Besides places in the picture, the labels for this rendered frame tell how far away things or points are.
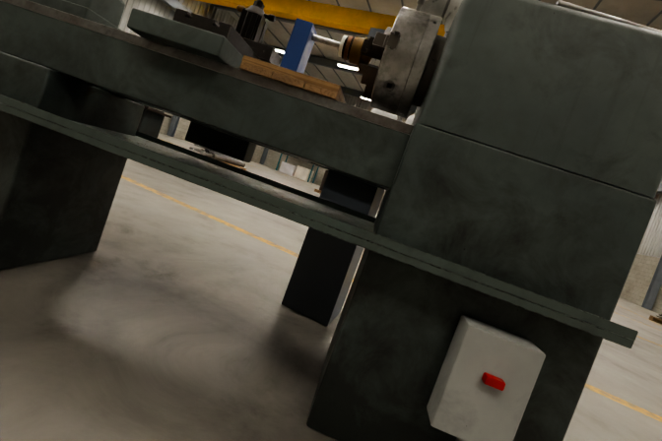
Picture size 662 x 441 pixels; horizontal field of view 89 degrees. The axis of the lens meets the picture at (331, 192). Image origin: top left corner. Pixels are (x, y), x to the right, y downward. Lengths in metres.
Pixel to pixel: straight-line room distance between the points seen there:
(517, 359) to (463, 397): 0.15
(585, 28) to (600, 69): 0.11
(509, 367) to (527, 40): 0.79
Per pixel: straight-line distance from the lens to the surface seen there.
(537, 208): 0.98
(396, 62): 1.04
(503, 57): 1.01
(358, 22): 13.12
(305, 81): 1.01
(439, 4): 1.67
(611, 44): 1.12
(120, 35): 1.32
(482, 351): 0.93
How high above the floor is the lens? 0.65
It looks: 2 degrees down
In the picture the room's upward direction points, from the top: 20 degrees clockwise
